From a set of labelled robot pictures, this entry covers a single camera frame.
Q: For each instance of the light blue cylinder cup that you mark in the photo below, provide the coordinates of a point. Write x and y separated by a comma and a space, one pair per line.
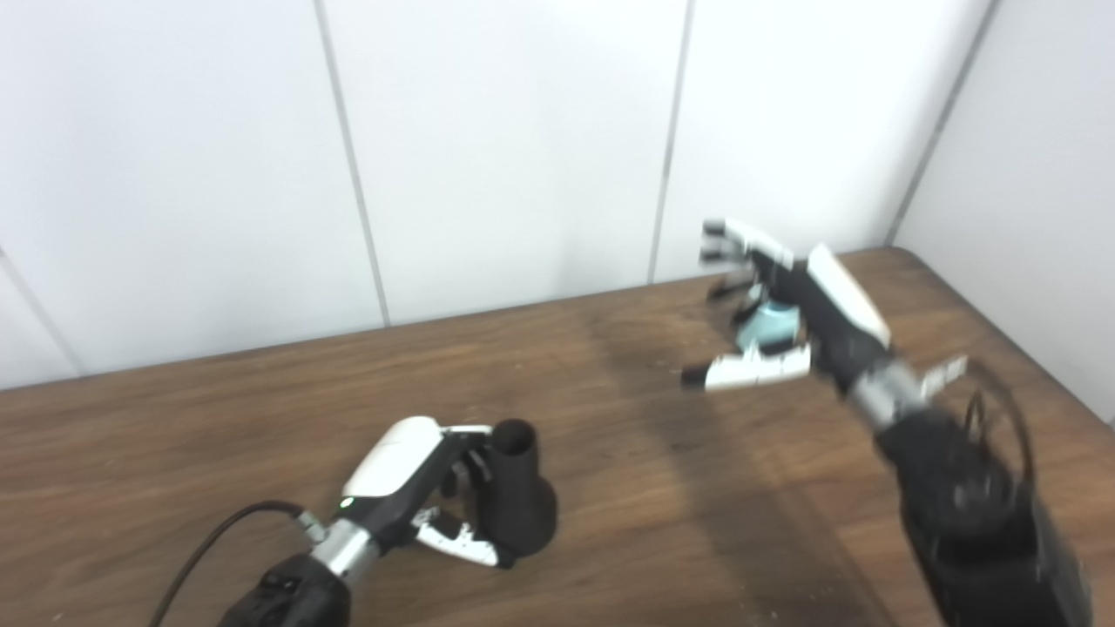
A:
771, 326

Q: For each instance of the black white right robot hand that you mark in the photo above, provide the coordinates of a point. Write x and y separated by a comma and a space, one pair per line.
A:
836, 322

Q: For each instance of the black flared nozzle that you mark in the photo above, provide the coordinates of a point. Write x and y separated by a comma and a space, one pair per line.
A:
523, 505

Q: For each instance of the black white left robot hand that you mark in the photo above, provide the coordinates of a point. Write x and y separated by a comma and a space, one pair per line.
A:
392, 470

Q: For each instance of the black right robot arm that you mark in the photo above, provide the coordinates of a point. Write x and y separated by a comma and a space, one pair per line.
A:
976, 540

